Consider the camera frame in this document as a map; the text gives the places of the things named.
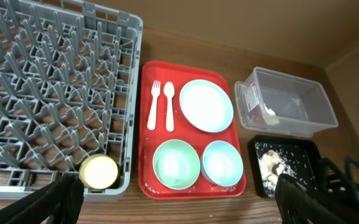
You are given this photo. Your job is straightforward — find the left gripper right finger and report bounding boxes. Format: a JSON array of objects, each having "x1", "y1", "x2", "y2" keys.
[{"x1": 275, "y1": 174, "x2": 359, "y2": 224}]

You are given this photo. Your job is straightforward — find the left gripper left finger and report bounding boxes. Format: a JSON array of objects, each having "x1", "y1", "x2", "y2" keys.
[{"x1": 0, "y1": 174, "x2": 84, "y2": 224}]

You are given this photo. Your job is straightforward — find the food scraps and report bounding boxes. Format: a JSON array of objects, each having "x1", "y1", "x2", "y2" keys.
[{"x1": 258, "y1": 150, "x2": 295, "y2": 191}]

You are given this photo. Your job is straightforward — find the yellow plastic cup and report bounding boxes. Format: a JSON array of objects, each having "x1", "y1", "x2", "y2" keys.
[{"x1": 79, "y1": 154, "x2": 119, "y2": 190}]

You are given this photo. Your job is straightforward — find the light blue bowl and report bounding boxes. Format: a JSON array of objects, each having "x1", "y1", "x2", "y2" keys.
[{"x1": 200, "y1": 140, "x2": 244, "y2": 187}]

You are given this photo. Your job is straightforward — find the white napkin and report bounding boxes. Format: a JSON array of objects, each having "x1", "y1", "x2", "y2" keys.
[{"x1": 262, "y1": 105, "x2": 279, "y2": 126}]

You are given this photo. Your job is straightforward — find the red ketchup packet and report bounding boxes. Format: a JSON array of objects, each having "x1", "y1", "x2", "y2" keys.
[{"x1": 245, "y1": 82, "x2": 263, "y2": 123}]

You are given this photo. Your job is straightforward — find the green bowl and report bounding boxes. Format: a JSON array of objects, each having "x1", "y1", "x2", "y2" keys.
[{"x1": 152, "y1": 139, "x2": 201, "y2": 190}]

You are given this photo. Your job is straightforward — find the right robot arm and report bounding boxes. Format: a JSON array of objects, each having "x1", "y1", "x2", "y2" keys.
[{"x1": 317, "y1": 156, "x2": 359, "y2": 212}]

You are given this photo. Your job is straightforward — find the black waste tray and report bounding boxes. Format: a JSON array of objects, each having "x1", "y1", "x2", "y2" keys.
[{"x1": 247, "y1": 135, "x2": 321, "y2": 198}]

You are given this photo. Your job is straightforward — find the grey dishwasher rack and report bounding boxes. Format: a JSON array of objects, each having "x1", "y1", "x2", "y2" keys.
[{"x1": 0, "y1": 0, "x2": 143, "y2": 203}]

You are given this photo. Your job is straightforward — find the clear plastic bin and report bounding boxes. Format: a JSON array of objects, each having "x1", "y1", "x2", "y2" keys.
[{"x1": 235, "y1": 67, "x2": 338, "y2": 138}]

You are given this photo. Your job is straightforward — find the red plastic tray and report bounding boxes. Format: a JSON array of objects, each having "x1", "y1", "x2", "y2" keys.
[{"x1": 138, "y1": 61, "x2": 246, "y2": 199}]

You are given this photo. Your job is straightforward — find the large light blue plate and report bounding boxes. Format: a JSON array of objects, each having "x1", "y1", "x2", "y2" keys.
[{"x1": 179, "y1": 79, "x2": 234, "y2": 133}]

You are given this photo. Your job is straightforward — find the white plastic fork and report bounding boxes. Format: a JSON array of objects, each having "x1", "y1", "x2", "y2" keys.
[{"x1": 147, "y1": 80, "x2": 161, "y2": 130}]

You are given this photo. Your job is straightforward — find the white plastic spoon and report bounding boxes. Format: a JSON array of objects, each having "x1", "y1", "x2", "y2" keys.
[{"x1": 164, "y1": 82, "x2": 175, "y2": 132}]

